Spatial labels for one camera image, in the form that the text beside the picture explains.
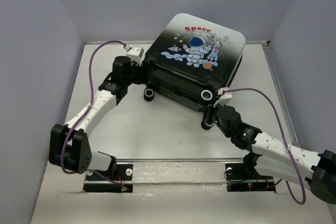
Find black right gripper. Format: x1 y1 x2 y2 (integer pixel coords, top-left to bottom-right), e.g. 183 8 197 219
199 99 231 138

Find space astronaut kids suitcase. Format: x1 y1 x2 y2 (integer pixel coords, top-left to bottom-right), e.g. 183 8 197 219
143 13 246 130

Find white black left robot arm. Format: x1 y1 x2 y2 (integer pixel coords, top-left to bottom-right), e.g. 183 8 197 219
49 56 149 179

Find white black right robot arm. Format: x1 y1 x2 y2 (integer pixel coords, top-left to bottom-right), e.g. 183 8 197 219
210 105 335 205

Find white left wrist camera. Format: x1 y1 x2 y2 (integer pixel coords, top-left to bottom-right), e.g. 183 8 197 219
125 45 144 66

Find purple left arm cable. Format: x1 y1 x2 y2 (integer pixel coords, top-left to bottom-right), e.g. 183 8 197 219
60 40 128 190

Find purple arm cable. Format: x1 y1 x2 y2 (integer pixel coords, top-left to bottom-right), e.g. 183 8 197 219
60 40 128 190
223 87 307 205

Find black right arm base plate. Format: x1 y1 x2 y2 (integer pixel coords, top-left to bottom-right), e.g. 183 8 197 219
224 153 276 192

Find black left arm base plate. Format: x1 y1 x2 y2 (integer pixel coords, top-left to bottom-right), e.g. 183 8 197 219
82 163 133 193

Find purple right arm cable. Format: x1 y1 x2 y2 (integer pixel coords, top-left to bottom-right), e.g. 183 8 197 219
223 87 307 205

